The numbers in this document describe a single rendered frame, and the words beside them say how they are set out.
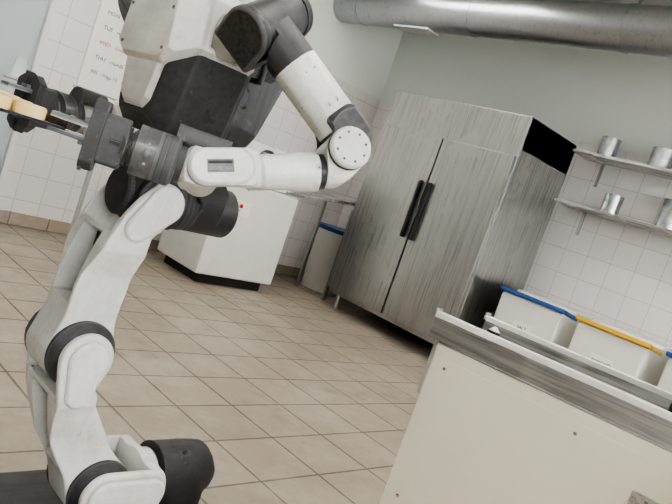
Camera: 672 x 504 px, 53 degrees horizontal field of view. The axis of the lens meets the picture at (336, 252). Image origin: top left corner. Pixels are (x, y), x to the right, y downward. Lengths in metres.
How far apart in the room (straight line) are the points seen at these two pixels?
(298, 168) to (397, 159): 4.77
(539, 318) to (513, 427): 3.83
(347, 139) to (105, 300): 0.61
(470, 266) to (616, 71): 2.11
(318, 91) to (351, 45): 5.93
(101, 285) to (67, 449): 0.37
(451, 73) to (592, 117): 1.60
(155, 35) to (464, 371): 0.94
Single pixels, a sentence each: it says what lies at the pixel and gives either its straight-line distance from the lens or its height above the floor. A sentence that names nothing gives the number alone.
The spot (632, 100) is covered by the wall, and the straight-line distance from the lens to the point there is 6.14.
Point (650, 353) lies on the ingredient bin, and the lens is 5.07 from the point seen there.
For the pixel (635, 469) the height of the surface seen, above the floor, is 0.78.
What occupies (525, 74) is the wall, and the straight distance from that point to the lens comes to 6.66.
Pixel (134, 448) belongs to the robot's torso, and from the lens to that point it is 1.77.
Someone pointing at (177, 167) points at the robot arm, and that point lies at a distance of 1.18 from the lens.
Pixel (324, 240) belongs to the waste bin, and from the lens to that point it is 6.82.
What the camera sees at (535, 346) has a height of 0.88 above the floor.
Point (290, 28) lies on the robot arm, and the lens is 1.29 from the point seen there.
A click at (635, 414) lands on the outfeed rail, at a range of 1.44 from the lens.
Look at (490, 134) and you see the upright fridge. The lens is 5.56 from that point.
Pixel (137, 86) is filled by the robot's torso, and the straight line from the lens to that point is 1.43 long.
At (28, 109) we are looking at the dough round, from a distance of 1.18.
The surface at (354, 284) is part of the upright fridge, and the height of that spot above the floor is 0.31.
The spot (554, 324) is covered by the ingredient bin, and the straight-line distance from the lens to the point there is 5.26.
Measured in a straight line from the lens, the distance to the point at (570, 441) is 1.47.
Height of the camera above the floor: 1.10
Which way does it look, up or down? 6 degrees down
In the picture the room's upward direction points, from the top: 19 degrees clockwise
